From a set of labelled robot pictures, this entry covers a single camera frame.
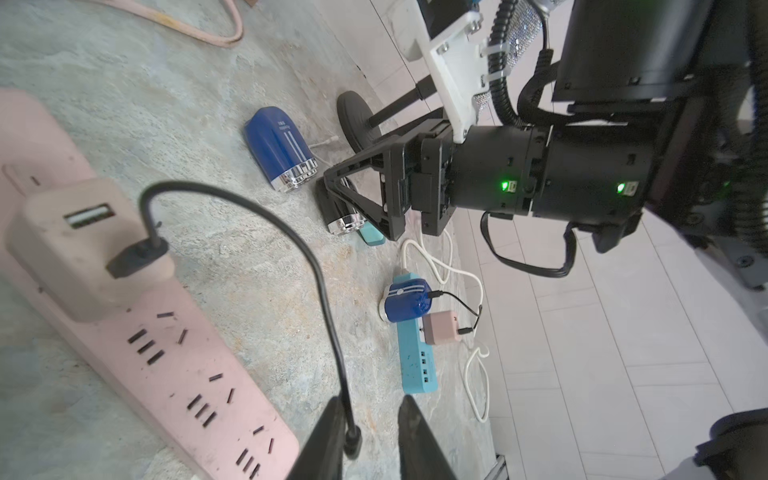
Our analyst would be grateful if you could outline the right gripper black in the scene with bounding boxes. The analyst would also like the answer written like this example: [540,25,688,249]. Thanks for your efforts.
[324,119,456,241]

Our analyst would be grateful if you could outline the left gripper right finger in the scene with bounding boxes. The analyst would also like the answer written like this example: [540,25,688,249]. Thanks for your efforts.
[398,395,457,480]

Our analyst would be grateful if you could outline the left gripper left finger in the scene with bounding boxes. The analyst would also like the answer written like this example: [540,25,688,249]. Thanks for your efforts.
[286,396,346,480]

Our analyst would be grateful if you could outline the black electric shaver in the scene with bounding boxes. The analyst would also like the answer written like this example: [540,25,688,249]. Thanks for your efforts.
[314,179,366,236]

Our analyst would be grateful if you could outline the teal power adapter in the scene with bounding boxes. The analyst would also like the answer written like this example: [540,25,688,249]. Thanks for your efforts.
[358,222,387,247]

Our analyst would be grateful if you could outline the pink power strip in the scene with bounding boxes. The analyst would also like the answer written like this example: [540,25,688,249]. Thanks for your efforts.
[1,88,299,479]

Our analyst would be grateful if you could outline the beige power adapter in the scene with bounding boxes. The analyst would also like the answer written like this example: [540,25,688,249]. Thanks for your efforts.
[5,178,175,323]

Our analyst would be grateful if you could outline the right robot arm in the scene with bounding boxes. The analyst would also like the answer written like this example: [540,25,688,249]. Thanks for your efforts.
[324,1,767,291]

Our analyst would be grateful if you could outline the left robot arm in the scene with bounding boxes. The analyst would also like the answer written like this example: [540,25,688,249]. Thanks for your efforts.
[287,395,767,479]

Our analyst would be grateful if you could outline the small blue electric shaver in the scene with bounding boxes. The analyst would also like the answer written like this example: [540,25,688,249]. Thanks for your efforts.
[378,278,433,323]

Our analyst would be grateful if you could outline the black microphone stand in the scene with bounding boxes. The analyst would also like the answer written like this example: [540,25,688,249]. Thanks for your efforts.
[336,75,437,153]

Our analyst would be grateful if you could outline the teal power strip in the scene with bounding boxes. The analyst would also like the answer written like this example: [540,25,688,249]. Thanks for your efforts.
[393,272,438,395]

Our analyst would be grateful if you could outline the pink power adapter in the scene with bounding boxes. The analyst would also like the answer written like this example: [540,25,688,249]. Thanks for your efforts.
[422,310,460,346]

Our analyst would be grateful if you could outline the glitter microphone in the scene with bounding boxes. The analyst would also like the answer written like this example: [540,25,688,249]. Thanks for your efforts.
[507,1,573,110]

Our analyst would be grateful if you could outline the white power strip cord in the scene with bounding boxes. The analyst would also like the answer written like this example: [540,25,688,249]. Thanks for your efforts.
[400,227,492,424]

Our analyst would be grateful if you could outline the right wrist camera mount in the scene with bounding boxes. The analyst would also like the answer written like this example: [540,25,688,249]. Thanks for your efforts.
[388,0,511,144]

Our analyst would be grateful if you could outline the pink power strip cord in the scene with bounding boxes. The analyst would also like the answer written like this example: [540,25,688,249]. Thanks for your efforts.
[89,0,245,49]

